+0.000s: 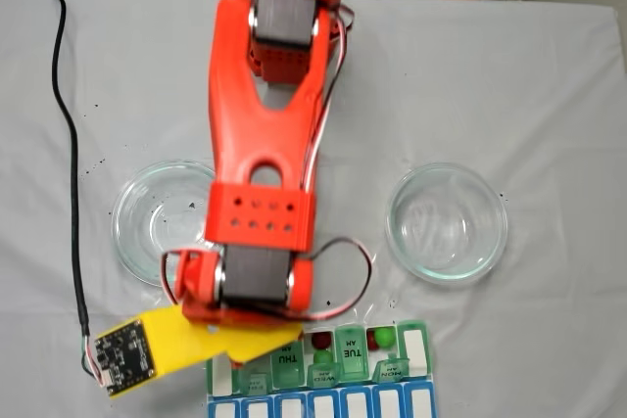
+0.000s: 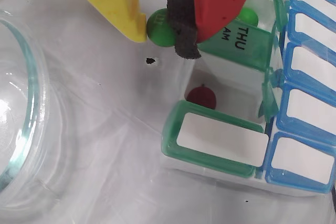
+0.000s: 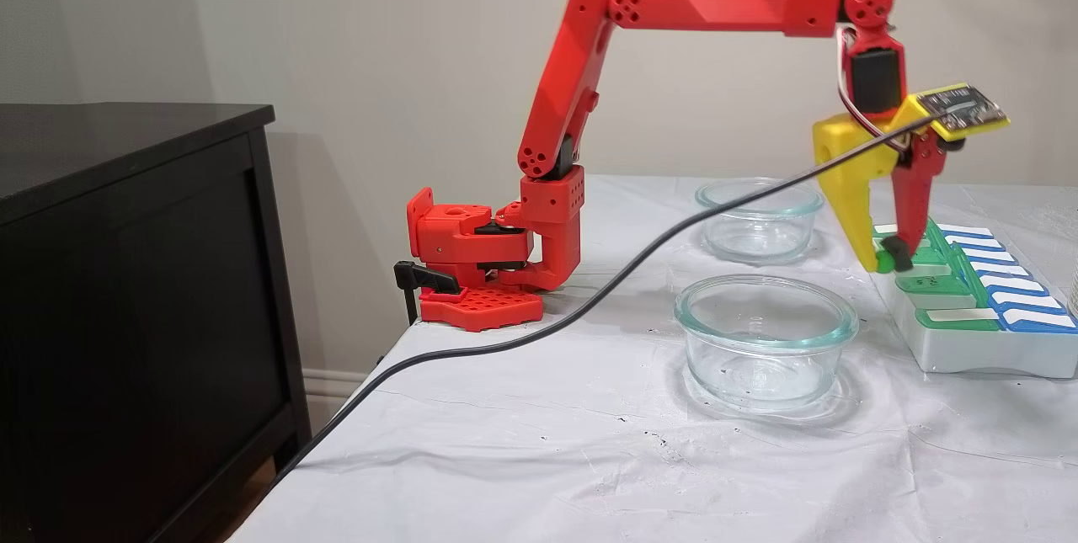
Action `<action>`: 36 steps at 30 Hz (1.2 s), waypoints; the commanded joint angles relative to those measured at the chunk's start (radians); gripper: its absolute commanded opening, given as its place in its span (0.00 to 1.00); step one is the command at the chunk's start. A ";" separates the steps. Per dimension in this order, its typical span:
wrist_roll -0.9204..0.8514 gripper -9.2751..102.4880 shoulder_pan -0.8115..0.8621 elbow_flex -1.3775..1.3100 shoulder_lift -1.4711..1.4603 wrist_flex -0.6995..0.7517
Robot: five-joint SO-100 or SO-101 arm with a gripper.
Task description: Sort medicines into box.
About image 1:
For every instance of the red ball pill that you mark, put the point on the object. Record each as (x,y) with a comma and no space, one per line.
(321,339)
(371,339)

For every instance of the green ball pill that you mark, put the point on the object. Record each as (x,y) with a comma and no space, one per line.
(322,357)
(384,337)

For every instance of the weekly pill organizer box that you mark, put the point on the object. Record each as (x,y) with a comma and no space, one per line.
(350,359)

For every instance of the glass bowl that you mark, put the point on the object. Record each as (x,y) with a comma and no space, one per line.
(441,222)
(137,202)

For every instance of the white tablecloth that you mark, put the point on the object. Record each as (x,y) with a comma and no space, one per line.
(490,95)

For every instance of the yellow camera mount with board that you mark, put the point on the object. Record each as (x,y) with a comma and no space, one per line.
(125,354)

